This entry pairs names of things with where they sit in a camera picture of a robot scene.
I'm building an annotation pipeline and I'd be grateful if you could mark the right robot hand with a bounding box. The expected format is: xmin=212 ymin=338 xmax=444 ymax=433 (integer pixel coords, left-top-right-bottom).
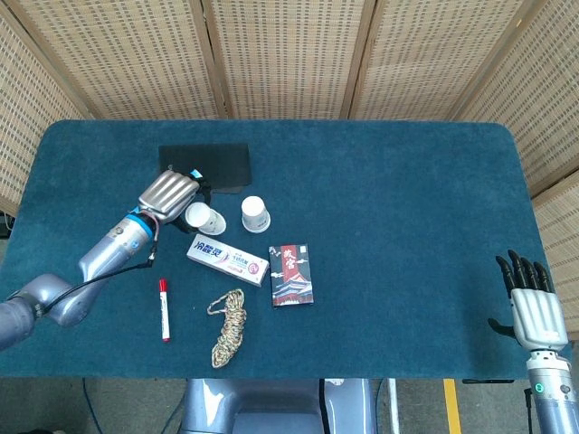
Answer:
xmin=487 ymin=249 xmax=570 ymax=352

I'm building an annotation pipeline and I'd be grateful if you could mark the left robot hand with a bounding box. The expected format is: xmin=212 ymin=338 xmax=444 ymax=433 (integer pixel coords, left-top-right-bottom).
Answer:
xmin=137 ymin=168 xmax=213 ymax=234

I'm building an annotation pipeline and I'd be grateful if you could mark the white paper cup blue flower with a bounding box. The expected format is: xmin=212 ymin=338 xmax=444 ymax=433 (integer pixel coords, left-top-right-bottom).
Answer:
xmin=241 ymin=195 xmax=271 ymax=231

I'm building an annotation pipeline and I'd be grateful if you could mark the black leather wallet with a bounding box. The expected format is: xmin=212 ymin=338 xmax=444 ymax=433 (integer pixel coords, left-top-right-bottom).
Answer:
xmin=157 ymin=143 xmax=252 ymax=194

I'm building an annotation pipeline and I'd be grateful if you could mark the white pink toothpaste box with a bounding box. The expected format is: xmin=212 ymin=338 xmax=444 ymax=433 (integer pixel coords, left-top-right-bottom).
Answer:
xmin=185 ymin=233 xmax=271 ymax=287

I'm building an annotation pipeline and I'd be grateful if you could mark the white marker red cap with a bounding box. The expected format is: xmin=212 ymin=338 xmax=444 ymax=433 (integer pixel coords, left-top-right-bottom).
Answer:
xmin=157 ymin=278 xmax=172 ymax=344

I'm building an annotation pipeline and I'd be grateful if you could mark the dark palace print card box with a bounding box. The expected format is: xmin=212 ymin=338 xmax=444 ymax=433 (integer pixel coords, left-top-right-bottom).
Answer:
xmin=268 ymin=243 xmax=316 ymax=308

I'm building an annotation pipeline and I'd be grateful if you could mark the teal carpet table cover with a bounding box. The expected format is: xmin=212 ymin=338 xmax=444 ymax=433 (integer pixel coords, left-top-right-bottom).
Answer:
xmin=0 ymin=118 xmax=571 ymax=381

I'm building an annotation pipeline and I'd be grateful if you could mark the woven bamboo folding screen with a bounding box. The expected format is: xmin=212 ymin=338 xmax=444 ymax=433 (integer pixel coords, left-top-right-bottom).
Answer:
xmin=0 ymin=0 xmax=579 ymax=340

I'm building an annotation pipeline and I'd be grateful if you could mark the grey robot torso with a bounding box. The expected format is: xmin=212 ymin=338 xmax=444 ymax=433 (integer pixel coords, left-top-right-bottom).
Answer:
xmin=180 ymin=378 xmax=376 ymax=434

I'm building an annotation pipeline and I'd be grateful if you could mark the black cable with connector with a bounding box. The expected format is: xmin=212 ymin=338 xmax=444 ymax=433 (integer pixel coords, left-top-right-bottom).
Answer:
xmin=31 ymin=250 xmax=157 ymax=317

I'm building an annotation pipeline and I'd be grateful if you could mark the beige camouflage rope bundle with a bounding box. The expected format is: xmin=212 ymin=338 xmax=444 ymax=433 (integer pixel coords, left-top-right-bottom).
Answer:
xmin=206 ymin=288 xmax=248 ymax=371

